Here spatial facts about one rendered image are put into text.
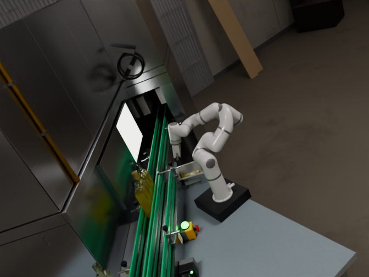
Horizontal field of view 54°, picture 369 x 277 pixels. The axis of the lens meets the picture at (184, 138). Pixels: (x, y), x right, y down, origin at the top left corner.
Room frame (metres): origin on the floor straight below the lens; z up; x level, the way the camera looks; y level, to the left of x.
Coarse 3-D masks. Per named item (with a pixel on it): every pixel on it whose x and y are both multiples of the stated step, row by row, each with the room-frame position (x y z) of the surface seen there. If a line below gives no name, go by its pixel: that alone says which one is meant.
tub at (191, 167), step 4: (184, 164) 2.24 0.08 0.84; (188, 164) 2.23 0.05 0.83; (192, 164) 2.22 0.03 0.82; (196, 164) 2.21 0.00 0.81; (180, 168) 2.24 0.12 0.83; (184, 168) 2.23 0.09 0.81; (188, 168) 2.23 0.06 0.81; (192, 168) 2.22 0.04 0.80; (196, 168) 2.21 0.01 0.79; (200, 168) 2.21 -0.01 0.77; (176, 172) 2.19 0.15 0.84; (184, 172) 2.23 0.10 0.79; (188, 172) 2.23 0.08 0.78; (192, 172) 2.21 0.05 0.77; (200, 172) 2.05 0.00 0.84; (180, 176) 2.20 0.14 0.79; (188, 176) 2.07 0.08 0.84; (180, 180) 2.08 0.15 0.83
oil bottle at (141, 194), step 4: (140, 188) 1.78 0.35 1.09; (144, 188) 1.81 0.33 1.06; (136, 192) 1.77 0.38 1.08; (140, 192) 1.76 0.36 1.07; (144, 192) 1.78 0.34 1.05; (136, 196) 1.77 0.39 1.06; (140, 196) 1.77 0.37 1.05; (144, 196) 1.76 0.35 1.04; (148, 196) 1.80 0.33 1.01; (140, 200) 1.77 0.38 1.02; (144, 200) 1.76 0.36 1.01; (148, 200) 1.77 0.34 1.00; (144, 204) 1.77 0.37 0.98; (148, 204) 1.76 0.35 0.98; (144, 208) 1.77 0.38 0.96; (148, 208) 1.76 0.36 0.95; (148, 212) 1.77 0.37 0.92; (148, 216) 1.77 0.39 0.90
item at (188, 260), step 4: (184, 260) 1.38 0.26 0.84; (188, 260) 1.37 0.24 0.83; (192, 260) 1.36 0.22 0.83; (180, 264) 1.37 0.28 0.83; (184, 264) 1.35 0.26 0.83; (188, 264) 1.34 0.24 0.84; (192, 264) 1.33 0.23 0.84; (196, 264) 1.37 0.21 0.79; (180, 268) 1.34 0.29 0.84; (184, 268) 1.33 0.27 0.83; (188, 268) 1.32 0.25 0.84; (192, 268) 1.31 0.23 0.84; (196, 268) 1.34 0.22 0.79; (180, 272) 1.32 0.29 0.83; (184, 272) 1.31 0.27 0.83; (188, 272) 1.31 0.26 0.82; (196, 272) 1.32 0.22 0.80; (196, 276) 1.30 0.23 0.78
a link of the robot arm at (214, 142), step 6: (210, 132) 1.86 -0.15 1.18; (216, 132) 1.79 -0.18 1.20; (222, 132) 1.77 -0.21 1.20; (204, 138) 1.84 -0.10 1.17; (210, 138) 1.79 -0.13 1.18; (216, 138) 1.76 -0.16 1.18; (222, 138) 1.76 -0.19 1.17; (198, 144) 1.86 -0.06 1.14; (204, 144) 1.83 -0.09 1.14; (210, 144) 1.77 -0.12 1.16; (216, 144) 1.75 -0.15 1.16; (222, 144) 1.75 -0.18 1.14; (216, 150) 1.74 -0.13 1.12; (192, 156) 1.85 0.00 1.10
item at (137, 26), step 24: (96, 0) 2.92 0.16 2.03; (120, 0) 2.88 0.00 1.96; (144, 0) 3.27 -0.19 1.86; (96, 24) 2.93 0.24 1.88; (120, 24) 2.90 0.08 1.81; (144, 24) 2.86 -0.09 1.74; (144, 48) 2.88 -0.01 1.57; (168, 48) 3.41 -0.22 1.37; (144, 72) 2.90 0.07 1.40; (168, 72) 2.91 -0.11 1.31
